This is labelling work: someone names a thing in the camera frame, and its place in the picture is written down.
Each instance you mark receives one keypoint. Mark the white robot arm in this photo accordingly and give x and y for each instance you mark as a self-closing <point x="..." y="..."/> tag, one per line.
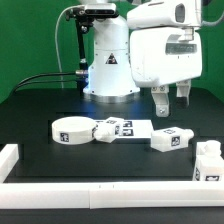
<point x="111" y="77"/>

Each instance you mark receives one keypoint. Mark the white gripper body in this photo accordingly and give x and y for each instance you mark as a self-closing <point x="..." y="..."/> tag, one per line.
<point x="165" y="47"/>

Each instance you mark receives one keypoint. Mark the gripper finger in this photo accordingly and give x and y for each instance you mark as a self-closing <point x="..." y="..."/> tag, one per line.
<point x="161" y="100"/>
<point x="183" y="88"/>

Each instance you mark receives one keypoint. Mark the white marker sheet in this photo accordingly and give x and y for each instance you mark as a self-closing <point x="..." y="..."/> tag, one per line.
<point x="136" y="129"/>

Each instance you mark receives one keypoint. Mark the white round stool seat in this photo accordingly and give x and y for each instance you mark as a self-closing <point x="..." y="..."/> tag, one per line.
<point x="73" y="130"/>

